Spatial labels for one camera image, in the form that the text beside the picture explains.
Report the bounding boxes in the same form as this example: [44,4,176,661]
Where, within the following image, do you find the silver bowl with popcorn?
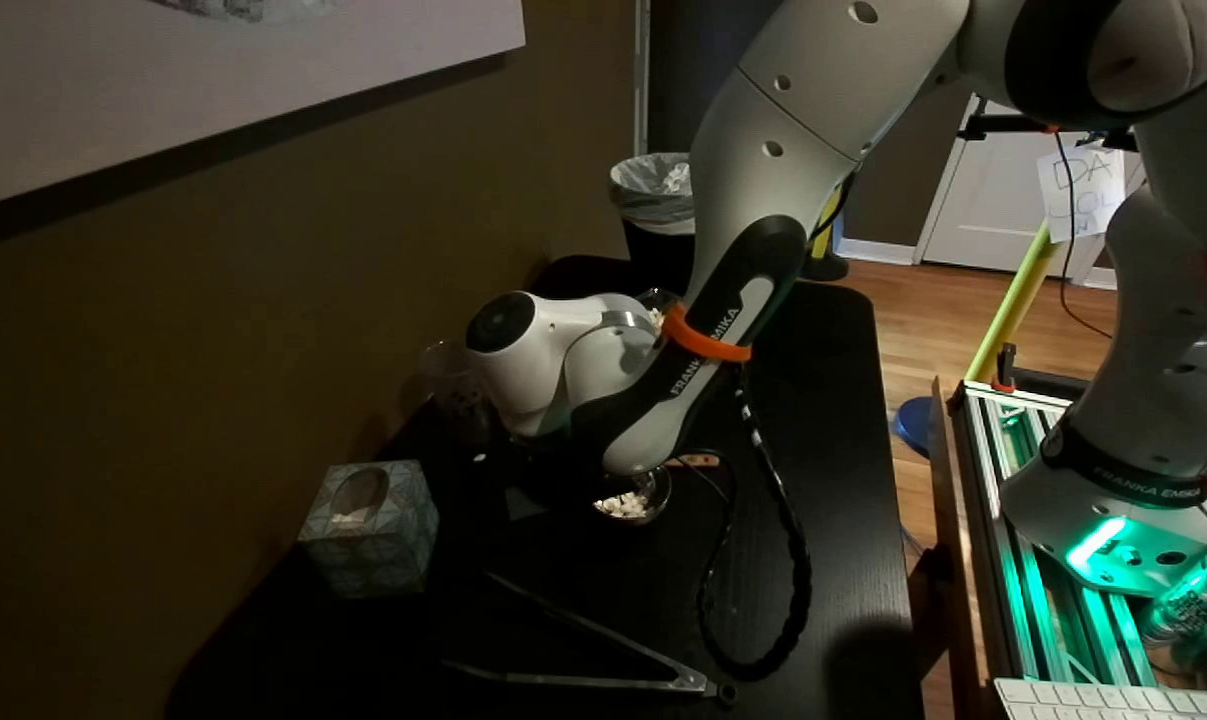
[592,468,673,524]

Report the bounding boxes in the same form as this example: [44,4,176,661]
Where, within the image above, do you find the patterned tissue box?
[297,459,442,600]

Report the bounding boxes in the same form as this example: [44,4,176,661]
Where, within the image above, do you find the clear glass cup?
[418,339,496,446]

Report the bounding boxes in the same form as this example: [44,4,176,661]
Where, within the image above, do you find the black trash can with liner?
[609,152,701,293]

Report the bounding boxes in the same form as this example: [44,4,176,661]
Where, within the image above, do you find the blue round object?
[891,396,935,459]

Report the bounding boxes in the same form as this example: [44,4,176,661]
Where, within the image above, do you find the metal tongs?
[441,569,740,708]

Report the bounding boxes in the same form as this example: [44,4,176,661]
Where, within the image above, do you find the yellow stand pole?
[965,224,1060,385]

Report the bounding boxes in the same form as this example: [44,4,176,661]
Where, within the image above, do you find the white door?
[912,94,1146,273]

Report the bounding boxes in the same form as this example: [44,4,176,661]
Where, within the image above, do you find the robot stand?
[947,368,1207,720]

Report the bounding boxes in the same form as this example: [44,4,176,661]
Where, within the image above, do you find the white paper note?
[1037,147,1128,243]

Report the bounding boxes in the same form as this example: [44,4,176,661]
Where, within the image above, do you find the white keyboard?
[993,677,1207,720]

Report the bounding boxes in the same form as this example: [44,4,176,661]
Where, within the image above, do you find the drink can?
[1137,538,1207,647]

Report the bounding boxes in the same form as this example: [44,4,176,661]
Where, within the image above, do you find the black cable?
[1053,132,1116,342]

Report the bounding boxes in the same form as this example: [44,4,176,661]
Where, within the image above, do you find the framed wall picture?
[0,0,527,253]

